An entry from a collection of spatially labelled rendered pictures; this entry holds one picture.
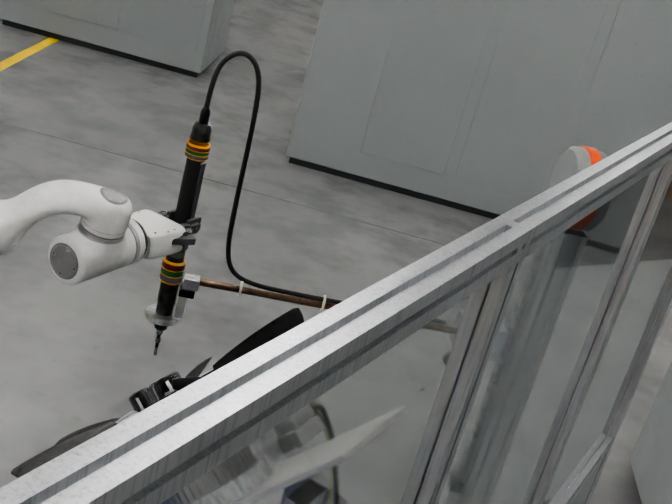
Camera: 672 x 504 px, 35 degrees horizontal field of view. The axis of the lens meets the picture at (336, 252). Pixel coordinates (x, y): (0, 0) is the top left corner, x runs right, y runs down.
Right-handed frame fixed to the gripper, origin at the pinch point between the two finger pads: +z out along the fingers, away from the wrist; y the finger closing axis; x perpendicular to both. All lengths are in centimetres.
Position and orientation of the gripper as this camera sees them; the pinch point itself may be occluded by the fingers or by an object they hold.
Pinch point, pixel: (183, 221)
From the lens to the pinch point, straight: 199.7
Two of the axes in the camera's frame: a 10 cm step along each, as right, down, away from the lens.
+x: 2.4, -8.9, -3.8
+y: 8.4, 3.9, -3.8
